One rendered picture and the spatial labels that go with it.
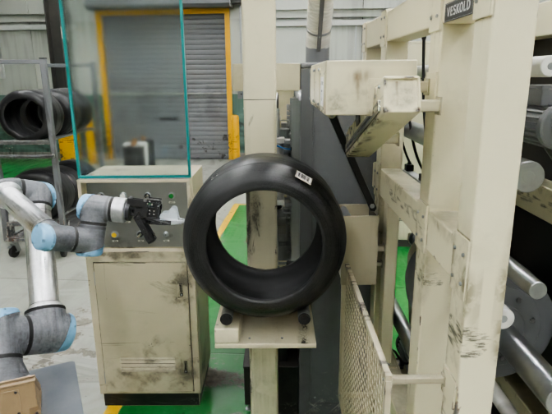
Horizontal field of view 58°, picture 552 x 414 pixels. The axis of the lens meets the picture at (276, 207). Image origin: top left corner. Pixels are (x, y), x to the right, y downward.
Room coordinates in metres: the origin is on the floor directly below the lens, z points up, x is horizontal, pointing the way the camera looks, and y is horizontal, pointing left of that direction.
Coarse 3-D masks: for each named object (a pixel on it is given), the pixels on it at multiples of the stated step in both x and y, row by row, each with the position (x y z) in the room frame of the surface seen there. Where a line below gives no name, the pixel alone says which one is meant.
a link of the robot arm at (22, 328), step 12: (0, 312) 1.64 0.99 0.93; (12, 312) 1.66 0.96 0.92; (0, 324) 1.61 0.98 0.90; (12, 324) 1.63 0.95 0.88; (24, 324) 1.66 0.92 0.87; (0, 336) 1.58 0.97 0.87; (12, 336) 1.61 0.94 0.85; (24, 336) 1.63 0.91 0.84; (0, 348) 1.55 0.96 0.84; (12, 348) 1.58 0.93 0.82; (24, 348) 1.63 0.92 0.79
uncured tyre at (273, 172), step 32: (256, 160) 1.68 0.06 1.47; (288, 160) 1.74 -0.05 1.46; (224, 192) 1.61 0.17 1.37; (288, 192) 1.61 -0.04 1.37; (320, 192) 1.63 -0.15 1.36; (192, 224) 1.62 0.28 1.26; (320, 224) 1.61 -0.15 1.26; (192, 256) 1.62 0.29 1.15; (224, 256) 1.89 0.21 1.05; (320, 256) 1.63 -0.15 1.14; (224, 288) 1.61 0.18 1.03; (256, 288) 1.86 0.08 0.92; (288, 288) 1.84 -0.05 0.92; (320, 288) 1.61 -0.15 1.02
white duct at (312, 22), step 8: (312, 0) 2.40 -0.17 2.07; (328, 0) 2.40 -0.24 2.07; (312, 8) 2.43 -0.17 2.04; (328, 8) 2.42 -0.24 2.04; (312, 16) 2.45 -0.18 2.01; (328, 16) 2.45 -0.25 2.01; (312, 24) 2.48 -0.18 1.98; (328, 24) 2.48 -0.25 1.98; (312, 32) 2.50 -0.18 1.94; (328, 32) 2.51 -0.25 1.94; (312, 40) 2.53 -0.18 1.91; (328, 40) 2.55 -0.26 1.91
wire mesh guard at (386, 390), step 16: (352, 288) 1.70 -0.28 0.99; (352, 320) 1.72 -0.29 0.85; (368, 320) 1.42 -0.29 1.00; (352, 352) 1.69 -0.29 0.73; (368, 352) 1.39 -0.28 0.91; (352, 368) 1.69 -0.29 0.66; (368, 368) 1.39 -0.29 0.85; (384, 368) 1.16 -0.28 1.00; (352, 384) 1.66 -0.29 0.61; (384, 384) 1.13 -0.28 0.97; (352, 400) 1.66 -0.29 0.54; (368, 400) 1.36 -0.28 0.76; (384, 400) 1.13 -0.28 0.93
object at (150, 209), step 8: (128, 200) 1.72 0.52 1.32; (136, 200) 1.72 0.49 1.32; (144, 200) 1.71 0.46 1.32; (152, 200) 1.74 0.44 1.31; (160, 200) 1.74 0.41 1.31; (128, 208) 1.70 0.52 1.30; (136, 208) 1.72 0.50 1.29; (144, 208) 1.70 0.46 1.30; (152, 208) 1.70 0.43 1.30; (160, 208) 1.76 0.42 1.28; (128, 216) 1.71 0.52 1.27; (144, 216) 1.70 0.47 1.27; (152, 216) 1.71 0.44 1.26
